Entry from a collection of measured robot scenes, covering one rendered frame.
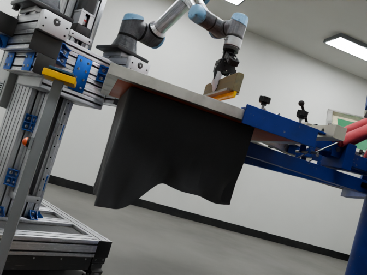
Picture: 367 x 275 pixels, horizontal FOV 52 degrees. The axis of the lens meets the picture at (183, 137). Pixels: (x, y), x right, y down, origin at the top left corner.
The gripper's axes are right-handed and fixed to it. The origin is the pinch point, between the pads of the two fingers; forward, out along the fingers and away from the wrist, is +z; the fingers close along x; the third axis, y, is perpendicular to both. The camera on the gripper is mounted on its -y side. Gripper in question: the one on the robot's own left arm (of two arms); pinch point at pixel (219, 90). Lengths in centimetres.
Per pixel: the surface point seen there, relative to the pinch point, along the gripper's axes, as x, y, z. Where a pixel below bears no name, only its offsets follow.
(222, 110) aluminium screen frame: 6.3, -29.5, 12.7
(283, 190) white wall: -268, 380, 29
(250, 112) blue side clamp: -3.5, -30.6, 10.3
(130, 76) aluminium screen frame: 40, -29, 12
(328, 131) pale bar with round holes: -34.9, -31.2, 7.3
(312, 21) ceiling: -179, 276, -190
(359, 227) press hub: -88, 2, 39
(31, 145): 66, 9, 45
